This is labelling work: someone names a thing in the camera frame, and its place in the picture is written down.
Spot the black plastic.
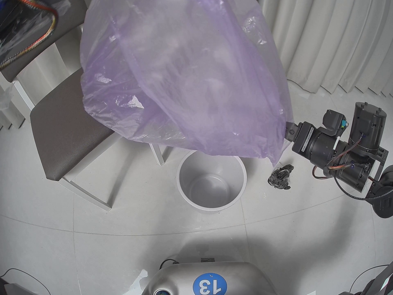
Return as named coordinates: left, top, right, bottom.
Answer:
left=268, top=164, right=295, bottom=190

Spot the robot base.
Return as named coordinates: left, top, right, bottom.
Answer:
left=144, top=252, right=278, bottom=295

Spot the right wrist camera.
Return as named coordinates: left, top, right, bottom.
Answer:
left=320, top=109, right=348, bottom=138

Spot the black cable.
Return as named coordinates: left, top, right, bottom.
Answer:
left=333, top=175, right=393, bottom=201
left=159, top=258, right=180, bottom=270
left=348, top=264, right=393, bottom=295

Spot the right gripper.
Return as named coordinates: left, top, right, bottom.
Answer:
left=292, top=122, right=338, bottom=168

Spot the purple plastic bag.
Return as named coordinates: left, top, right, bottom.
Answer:
left=79, top=0, right=294, bottom=168

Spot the grey padded white chair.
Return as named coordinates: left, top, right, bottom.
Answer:
left=0, top=0, right=173, bottom=212

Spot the white curtain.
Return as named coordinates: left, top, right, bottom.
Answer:
left=0, top=0, right=393, bottom=131

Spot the white trash bin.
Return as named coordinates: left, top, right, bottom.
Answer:
left=176, top=150, right=247, bottom=216

